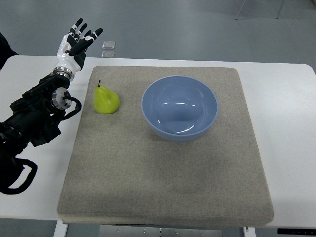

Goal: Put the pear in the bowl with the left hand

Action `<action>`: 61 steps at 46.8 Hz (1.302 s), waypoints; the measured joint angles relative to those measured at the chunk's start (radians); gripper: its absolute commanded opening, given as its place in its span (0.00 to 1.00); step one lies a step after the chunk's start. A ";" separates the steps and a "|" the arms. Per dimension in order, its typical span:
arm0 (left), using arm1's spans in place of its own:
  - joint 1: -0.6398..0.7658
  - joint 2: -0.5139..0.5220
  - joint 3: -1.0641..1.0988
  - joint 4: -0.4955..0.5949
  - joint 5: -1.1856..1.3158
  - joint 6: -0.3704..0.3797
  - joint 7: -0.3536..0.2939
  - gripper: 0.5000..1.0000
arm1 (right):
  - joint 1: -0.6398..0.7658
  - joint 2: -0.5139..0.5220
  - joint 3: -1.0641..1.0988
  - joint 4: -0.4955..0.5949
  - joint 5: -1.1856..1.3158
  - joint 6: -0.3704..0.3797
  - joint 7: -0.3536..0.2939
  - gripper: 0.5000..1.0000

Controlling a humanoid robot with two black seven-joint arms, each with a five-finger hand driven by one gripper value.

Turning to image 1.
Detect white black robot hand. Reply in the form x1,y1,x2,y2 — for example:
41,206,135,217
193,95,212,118
56,18,103,74

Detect green pear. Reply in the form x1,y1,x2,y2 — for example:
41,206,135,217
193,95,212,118
93,80,120,114

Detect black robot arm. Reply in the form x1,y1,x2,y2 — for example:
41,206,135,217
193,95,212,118
0,66,81,195

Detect blue ceramic bowl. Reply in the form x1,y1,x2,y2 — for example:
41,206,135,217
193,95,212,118
141,76,219,142

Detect lower floor socket plate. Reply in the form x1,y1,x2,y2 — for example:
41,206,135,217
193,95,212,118
101,51,115,58

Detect floor socket plate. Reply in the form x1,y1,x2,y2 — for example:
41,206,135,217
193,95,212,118
101,51,115,58
102,41,116,49

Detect upper floor socket plate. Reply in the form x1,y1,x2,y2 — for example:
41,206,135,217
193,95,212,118
102,41,116,49

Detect grey felt mat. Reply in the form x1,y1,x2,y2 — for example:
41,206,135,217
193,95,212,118
57,66,274,228

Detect metal chair legs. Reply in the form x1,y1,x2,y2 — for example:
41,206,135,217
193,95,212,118
235,0,285,21

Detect white table frame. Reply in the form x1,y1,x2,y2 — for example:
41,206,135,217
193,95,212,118
53,221,316,237

